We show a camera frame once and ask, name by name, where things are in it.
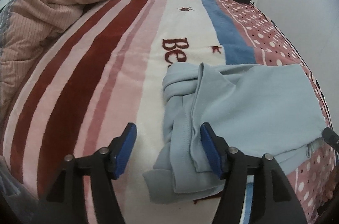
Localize light blue pants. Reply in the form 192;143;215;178
144;63;326;204

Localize striped patterned bed blanket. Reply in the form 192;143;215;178
1;0;331;223

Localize pink ribbed comforter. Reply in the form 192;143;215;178
1;0;104;115

